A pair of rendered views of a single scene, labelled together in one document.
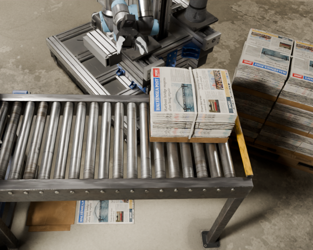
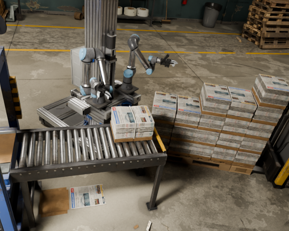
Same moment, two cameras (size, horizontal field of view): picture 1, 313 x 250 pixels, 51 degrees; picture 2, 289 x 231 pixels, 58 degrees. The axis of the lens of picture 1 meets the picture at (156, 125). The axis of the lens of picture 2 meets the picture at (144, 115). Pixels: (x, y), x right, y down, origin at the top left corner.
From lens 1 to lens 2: 1.06 m
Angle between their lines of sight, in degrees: 20
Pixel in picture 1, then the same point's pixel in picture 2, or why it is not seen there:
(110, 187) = (98, 162)
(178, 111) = (127, 123)
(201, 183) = (142, 156)
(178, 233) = (132, 205)
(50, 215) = (53, 206)
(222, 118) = (148, 125)
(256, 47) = (159, 99)
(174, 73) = (122, 108)
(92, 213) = (80, 201)
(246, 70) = (156, 110)
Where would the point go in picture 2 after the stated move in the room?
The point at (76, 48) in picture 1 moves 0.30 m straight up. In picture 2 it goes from (57, 113) to (55, 95)
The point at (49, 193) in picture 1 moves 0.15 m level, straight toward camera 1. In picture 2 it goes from (67, 169) to (76, 180)
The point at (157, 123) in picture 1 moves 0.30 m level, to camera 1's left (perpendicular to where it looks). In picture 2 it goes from (118, 130) to (85, 130)
